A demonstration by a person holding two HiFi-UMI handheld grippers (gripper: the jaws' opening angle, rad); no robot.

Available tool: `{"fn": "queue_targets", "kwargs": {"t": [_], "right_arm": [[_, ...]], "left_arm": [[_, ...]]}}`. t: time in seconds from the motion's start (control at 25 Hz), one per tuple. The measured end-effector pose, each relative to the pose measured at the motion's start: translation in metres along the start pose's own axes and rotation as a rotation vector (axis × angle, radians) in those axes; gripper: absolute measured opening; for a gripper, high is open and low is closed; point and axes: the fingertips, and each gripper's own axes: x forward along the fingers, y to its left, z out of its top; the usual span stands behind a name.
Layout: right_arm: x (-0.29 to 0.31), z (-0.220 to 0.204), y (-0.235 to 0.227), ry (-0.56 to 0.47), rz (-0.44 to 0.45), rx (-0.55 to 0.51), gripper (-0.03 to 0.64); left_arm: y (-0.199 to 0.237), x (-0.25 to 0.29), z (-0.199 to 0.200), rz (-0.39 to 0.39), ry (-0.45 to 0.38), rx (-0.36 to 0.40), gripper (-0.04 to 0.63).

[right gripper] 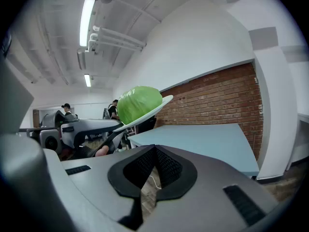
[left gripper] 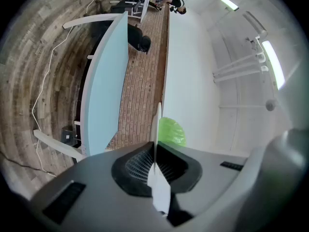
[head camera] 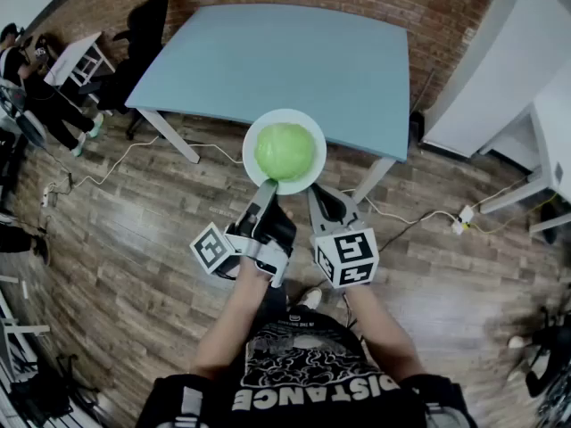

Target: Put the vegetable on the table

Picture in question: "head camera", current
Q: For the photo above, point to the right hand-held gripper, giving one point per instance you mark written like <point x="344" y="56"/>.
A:
<point x="348" y="257"/>

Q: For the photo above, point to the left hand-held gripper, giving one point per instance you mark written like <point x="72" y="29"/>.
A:
<point x="212" y="249"/>

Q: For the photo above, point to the green cabbage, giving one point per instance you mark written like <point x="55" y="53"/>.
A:
<point x="285" y="152"/>

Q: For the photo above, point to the white round plate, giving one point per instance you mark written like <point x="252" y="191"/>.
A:
<point x="319" y="150"/>

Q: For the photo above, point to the person's right forearm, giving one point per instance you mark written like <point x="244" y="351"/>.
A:
<point x="383" y="328"/>

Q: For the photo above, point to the person's left forearm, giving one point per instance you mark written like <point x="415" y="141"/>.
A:
<point x="232" y="319"/>

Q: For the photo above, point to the light blue table top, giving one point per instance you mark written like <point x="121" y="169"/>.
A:
<point x="285" y="60"/>

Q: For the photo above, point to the person's white shoe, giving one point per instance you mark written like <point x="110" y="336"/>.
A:
<point x="311" y="298"/>

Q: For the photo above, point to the black bin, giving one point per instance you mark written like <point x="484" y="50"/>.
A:
<point x="416" y="127"/>

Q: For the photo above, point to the white power strip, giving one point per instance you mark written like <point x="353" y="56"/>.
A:
<point x="46" y="196"/>
<point x="463" y="219"/>

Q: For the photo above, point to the black printed t-shirt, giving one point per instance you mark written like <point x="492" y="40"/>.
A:
<point x="312" y="372"/>

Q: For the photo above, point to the black office chair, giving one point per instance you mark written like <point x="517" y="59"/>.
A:
<point x="138" y="51"/>

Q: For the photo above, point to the white desk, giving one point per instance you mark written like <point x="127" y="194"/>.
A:
<point x="548" y="150"/>

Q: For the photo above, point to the small white table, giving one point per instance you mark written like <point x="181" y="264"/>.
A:
<point x="71" y="58"/>

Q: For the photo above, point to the black stand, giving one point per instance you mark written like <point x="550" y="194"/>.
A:
<point x="544" y="359"/>

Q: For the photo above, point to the white metal rack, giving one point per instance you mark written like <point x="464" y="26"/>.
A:
<point x="18" y="328"/>

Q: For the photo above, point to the black bag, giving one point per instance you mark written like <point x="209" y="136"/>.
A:
<point x="44" y="395"/>

